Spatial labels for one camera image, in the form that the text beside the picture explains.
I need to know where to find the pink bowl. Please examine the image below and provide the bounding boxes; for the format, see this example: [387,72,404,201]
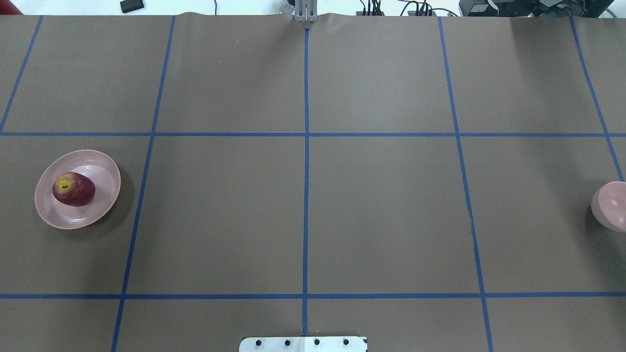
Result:
[591,181,626,233]

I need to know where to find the aluminium frame post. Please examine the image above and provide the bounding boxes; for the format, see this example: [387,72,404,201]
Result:
[293,0,319,23]

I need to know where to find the red apple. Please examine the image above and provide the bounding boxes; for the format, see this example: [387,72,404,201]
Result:
[53,172,96,207]

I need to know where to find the pink plate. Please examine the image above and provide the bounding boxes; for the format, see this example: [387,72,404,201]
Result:
[34,150,121,230]

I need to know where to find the white camera mast base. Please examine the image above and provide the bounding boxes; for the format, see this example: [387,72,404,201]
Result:
[239,336,369,352]

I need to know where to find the small black box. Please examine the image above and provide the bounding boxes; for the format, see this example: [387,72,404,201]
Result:
[119,0,145,14]

